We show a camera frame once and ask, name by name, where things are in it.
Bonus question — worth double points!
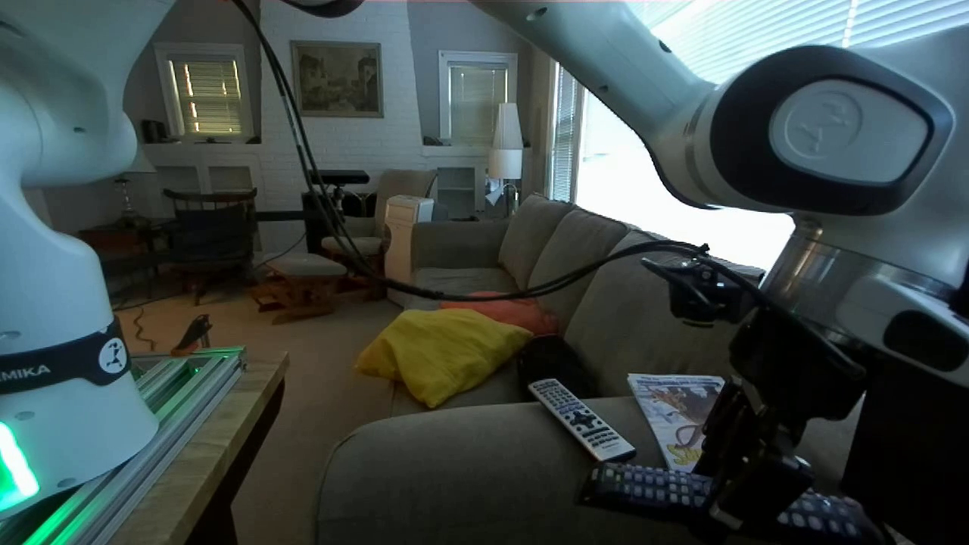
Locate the yellow cloth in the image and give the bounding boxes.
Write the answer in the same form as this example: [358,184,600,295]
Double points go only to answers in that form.
[355,307,535,412]

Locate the large white window blinds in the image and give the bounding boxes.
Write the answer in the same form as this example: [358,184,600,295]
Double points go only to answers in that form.
[573,0,969,276]

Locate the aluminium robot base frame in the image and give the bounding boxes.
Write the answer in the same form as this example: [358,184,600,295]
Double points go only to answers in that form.
[0,344,248,545]

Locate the black lampshade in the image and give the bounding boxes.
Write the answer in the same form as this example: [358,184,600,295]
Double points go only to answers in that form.
[841,377,969,545]

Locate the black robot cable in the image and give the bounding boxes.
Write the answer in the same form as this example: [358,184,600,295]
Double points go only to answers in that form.
[230,0,713,304]

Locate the small window with blinds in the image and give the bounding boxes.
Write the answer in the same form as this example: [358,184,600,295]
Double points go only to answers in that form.
[152,43,262,146]

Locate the white floor lamp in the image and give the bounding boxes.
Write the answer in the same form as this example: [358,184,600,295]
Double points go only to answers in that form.
[488,99,527,208]

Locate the framed wall picture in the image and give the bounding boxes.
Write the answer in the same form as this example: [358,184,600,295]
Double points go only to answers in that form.
[287,35,386,122]

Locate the white remote control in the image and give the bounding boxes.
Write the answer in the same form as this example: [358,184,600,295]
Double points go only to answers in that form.
[527,377,638,467]

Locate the tall narrow window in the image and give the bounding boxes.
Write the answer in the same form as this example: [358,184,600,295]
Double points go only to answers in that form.
[548,64,586,205]

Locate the white cushioned wooden footstool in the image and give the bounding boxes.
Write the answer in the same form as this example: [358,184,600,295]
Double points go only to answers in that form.
[248,247,355,327]

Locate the small dark floor object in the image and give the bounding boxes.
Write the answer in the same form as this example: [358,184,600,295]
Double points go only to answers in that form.
[170,312,218,358]

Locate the white framed window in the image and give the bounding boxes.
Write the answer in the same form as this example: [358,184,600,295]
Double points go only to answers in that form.
[435,49,523,147]

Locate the black stand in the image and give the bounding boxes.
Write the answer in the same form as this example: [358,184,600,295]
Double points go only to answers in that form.
[298,167,376,254]

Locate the grey fabric couch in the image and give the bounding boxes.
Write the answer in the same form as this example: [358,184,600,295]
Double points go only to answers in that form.
[312,195,910,545]

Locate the orange cushion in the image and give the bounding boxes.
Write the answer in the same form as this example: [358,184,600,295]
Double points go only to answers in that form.
[435,287,562,342]

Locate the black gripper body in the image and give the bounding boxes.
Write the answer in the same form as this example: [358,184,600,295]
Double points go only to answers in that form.
[725,299,871,426]

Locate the beige armchair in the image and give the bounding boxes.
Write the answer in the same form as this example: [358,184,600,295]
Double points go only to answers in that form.
[344,163,439,307]

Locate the grey side shelf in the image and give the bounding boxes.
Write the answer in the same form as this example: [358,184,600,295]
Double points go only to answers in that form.
[427,163,481,225]

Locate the black remote control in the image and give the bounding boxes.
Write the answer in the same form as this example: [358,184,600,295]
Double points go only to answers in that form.
[576,458,885,545]

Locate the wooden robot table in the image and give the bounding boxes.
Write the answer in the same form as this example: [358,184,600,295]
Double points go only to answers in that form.
[100,347,292,545]

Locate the dark wooden chair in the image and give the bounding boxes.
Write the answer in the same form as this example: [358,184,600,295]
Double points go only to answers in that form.
[164,184,260,304]

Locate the dinosaur picture book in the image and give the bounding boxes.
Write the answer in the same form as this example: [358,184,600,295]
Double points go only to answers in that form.
[622,370,733,474]

